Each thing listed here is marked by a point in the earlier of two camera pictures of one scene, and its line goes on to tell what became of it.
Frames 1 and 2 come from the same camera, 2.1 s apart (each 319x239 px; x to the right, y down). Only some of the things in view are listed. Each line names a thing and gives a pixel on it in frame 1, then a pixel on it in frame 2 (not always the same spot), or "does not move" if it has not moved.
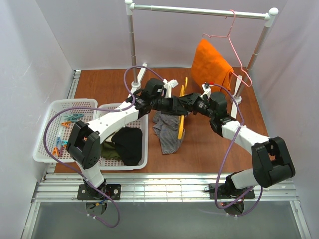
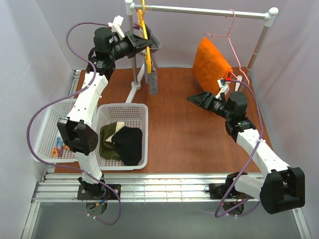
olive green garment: (108, 150) does not move
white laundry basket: (141, 123) does not move
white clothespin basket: (51, 146) does not move
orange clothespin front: (55, 150) does not move
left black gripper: (174, 105) -> (133, 43)
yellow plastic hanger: (182, 92) -> (142, 22)
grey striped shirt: (166, 126) -> (154, 44)
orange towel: (209, 68) does not move
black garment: (128, 142) does not move
